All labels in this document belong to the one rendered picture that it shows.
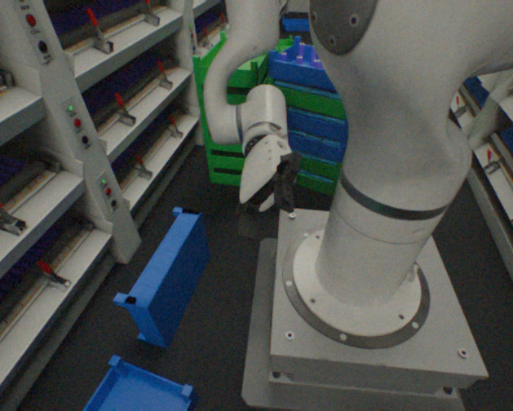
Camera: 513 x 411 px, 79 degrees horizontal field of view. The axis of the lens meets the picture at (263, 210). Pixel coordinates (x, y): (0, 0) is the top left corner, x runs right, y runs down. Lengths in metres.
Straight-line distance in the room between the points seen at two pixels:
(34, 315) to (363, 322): 0.70
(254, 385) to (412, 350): 0.23
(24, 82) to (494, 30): 0.72
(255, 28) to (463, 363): 0.57
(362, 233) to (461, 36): 0.21
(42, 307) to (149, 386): 0.30
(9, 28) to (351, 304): 0.70
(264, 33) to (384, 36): 0.41
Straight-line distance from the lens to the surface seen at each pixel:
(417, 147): 0.27
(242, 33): 0.60
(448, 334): 0.51
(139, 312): 0.75
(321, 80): 1.04
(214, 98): 0.61
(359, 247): 0.37
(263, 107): 0.61
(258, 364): 0.54
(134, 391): 0.87
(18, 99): 0.76
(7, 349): 0.86
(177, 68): 1.37
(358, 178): 0.32
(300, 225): 0.55
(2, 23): 0.74
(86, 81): 0.87
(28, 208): 0.80
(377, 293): 0.44
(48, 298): 0.89
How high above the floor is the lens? 0.79
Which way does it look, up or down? 44 degrees down
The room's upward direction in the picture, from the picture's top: straight up
